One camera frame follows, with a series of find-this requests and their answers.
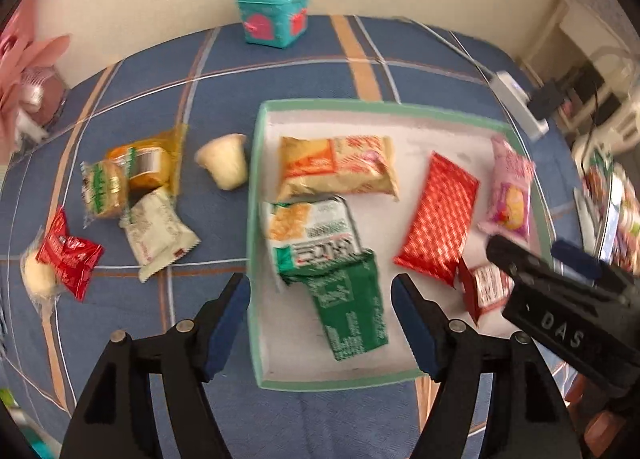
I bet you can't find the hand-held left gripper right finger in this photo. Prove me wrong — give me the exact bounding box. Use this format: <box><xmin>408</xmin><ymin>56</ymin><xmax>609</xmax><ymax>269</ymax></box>
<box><xmin>390</xmin><ymin>273</ymin><xmax>585</xmax><ymax>459</ymax></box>

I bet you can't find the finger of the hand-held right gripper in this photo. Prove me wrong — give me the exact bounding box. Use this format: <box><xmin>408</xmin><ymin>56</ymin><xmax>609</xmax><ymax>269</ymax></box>
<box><xmin>552</xmin><ymin>238</ymin><xmax>604</xmax><ymax>283</ymax></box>
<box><xmin>486</xmin><ymin>234</ymin><xmax>547</xmax><ymax>286</ymax></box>

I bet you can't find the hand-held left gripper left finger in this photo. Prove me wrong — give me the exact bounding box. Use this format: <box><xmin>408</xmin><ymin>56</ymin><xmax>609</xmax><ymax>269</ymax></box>
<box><xmin>59</xmin><ymin>273</ymin><xmax>252</xmax><ymax>459</ymax></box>

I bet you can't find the small dark red packet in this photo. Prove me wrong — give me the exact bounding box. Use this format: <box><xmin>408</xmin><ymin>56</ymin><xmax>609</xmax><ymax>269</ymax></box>
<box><xmin>456</xmin><ymin>261</ymin><xmax>515</xmax><ymax>325</ymax></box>

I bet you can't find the pink snack packet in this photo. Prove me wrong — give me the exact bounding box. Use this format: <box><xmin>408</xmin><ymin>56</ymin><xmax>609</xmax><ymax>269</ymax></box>
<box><xmin>477</xmin><ymin>135</ymin><xmax>537</xmax><ymax>242</ymax></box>

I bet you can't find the red patterned snack packet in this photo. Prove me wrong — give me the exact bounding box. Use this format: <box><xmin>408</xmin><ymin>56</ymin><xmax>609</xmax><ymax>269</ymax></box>
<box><xmin>393</xmin><ymin>151</ymin><xmax>481</xmax><ymax>289</ymax></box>

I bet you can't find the white and green snack packet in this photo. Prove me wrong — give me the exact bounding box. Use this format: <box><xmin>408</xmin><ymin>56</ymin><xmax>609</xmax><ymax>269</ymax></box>
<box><xmin>261</xmin><ymin>195</ymin><xmax>365</xmax><ymax>292</ymax></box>

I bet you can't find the green-rimmed white tray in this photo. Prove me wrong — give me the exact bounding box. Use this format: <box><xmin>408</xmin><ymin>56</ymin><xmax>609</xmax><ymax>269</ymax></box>
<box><xmin>246</xmin><ymin>99</ymin><xmax>557</xmax><ymax>392</ymax></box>

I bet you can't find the cream jelly cup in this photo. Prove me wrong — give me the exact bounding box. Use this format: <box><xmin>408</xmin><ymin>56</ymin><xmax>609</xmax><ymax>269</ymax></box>
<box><xmin>194</xmin><ymin>134</ymin><xmax>249</xmax><ymax>191</ymax></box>

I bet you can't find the yellow clear snack packet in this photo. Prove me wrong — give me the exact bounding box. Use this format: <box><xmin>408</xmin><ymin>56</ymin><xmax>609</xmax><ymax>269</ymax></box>
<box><xmin>106</xmin><ymin>125</ymin><xmax>190</xmax><ymax>197</ymax></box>

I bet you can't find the beige snack packet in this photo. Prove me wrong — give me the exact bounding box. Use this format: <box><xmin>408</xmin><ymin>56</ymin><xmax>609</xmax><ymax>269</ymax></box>
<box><xmin>277</xmin><ymin>135</ymin><xmax>401</xmax><ymax>202</ymax></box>

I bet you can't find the cookie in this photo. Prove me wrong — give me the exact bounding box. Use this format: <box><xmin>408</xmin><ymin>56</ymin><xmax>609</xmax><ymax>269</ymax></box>
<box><xmin>81</xmin><ymin>159</ymin><xmax>130</xmax><ymax>230</ymax></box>

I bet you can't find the bun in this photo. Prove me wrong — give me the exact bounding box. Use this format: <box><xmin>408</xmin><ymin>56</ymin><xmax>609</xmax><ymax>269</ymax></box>
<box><xmin>21</xmin><ymin>226</ymin><xmax>63</xmax><ymax>315</ymax></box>

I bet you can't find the pile of printed packets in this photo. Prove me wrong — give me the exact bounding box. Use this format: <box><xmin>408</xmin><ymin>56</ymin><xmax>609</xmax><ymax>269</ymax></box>
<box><xmin>575</xmin><ymin>149</ymin><xmax>640</xmax><ymax>275</ymax></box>

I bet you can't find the blue plaid tablecloth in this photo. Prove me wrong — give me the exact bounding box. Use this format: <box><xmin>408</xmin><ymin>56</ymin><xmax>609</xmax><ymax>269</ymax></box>
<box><xmin>0</xmin><ymin>14</ymin><xmax>591</xmax><ymax>459</ymax></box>

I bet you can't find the white power strip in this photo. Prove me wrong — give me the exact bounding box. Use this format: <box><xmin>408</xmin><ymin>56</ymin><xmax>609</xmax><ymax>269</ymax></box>
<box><xmin>489</xmin><ymin>70</ymin><xmax>550</xmax><ymax>140</ymax></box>

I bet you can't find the black plug adapter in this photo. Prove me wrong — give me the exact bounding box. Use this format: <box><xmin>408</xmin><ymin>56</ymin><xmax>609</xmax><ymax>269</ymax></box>
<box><xmin>527</xmin><ymin>81</ymin><xmax>568</xmax><ymax>120</ymax></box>

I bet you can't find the glass vase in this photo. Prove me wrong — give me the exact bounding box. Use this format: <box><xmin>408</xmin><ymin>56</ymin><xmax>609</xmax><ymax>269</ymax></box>
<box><xmin>20</xmin><ymin>64</ymin><xmax>70</xmax><ymax>130</ymax></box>

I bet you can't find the teal toy box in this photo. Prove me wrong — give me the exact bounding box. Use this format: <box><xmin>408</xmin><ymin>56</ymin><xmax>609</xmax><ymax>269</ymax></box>
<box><xmin>236</xmin><ymin>0</ymin><xmax>311</xmax><ymax>48</ymax></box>

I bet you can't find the pink rose bouquet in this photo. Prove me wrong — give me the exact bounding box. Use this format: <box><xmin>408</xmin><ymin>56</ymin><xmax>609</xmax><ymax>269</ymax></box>
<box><xmin>0</xmin><ymin>0</ymin><xmax>71</xmax><ymax>164</ymax></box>

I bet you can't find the white power cable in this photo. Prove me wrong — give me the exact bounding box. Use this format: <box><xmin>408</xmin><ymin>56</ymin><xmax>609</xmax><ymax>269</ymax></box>
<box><xmin>400</xmin><ymin>16</ymin><xmax>501</xmax><ymax>84</ymax></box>

